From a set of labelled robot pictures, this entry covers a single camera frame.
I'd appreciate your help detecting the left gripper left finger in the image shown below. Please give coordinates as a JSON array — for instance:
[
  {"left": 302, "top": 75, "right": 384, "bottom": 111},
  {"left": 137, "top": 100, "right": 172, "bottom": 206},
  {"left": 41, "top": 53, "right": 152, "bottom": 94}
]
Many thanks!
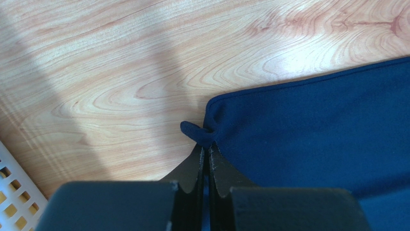
[{"left": 36, "top": 145, "right": 204, "bottom": 231}]

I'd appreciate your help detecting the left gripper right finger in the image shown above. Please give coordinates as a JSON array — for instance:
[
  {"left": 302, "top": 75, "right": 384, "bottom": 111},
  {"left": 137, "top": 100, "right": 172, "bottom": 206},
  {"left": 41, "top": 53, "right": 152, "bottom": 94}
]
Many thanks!
[{"left": 208, "top": 144, "right": 370, "bottom": 231}]

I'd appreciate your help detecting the navy blue t shirt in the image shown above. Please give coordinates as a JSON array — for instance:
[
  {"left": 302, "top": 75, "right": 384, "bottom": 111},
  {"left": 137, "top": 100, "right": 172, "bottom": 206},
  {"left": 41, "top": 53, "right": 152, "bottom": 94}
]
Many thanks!
[{"left": 180, "top": 57, "right": 410, "bottom": 231}]

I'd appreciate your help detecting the white laundry basket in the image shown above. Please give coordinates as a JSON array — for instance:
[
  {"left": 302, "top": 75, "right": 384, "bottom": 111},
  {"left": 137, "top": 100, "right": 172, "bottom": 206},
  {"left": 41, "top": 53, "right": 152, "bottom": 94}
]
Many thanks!
[{"left": 0, "top": 144, "right": 48, "bottom": 231}]

